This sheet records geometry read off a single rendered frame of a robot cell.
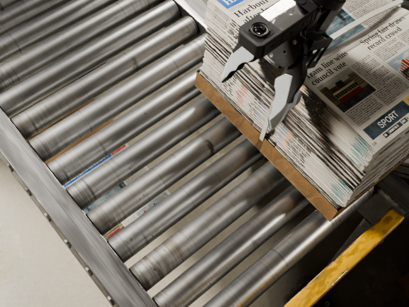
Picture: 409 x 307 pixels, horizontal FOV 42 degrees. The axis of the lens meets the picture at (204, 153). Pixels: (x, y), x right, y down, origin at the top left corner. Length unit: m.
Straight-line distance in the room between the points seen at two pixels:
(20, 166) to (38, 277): 0.81
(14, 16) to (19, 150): 0.35
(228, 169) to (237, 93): 0.14
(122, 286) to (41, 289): 0.89
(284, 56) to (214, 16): 0.20
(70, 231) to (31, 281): 0.86
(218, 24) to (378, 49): 0.26
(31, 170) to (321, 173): 0.52
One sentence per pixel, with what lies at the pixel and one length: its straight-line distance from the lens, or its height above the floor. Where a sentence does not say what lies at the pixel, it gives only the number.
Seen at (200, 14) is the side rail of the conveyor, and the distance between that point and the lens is 1.22.
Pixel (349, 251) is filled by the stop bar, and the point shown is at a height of 0.82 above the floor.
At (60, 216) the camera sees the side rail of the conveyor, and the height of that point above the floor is 0.80.
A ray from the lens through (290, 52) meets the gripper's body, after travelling 0.76.
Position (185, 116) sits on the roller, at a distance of 1.05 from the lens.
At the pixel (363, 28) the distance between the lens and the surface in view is 0.94.
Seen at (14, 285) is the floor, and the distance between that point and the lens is 1.81.
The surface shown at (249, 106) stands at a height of 0.89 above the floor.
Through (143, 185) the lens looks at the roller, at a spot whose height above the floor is 0.80.
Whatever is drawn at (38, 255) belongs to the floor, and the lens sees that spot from 1.82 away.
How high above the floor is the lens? 1.67
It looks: 60 degrees down
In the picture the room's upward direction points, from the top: 5 degrees clockwise
